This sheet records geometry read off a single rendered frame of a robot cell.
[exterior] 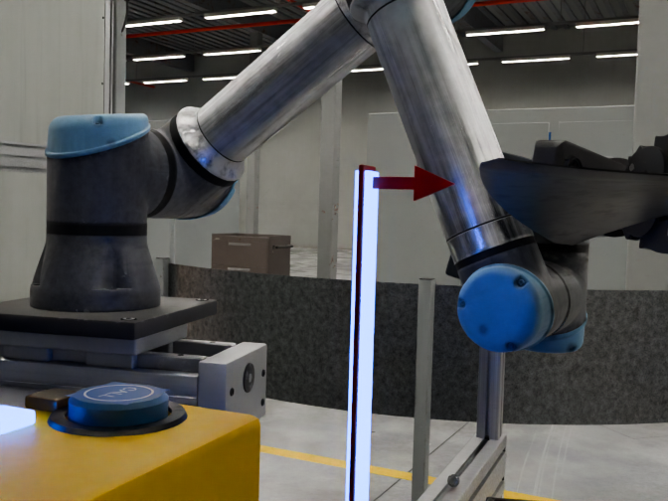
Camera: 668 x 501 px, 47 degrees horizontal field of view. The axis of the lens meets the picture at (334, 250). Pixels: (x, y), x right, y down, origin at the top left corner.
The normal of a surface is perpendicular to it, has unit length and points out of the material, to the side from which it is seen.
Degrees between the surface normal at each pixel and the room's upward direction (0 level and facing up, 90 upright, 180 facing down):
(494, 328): 88
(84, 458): 0
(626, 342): 90
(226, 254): 90
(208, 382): 90
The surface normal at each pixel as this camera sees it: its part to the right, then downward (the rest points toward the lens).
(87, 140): 0.06, 0.01
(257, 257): -0.39, 0.04
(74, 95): 0.92, 0.04
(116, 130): 0.62, 0.01
